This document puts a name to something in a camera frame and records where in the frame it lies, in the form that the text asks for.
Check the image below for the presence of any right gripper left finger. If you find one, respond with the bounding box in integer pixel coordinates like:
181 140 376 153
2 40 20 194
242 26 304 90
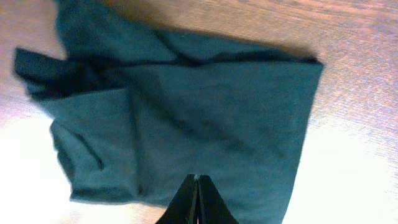
156 174 198 224

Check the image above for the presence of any dark green t-shirt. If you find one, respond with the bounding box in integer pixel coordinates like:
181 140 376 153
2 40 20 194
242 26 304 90
14 1 323 223

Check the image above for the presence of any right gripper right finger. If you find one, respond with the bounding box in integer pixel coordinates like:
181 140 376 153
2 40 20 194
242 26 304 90
198 175 238 224

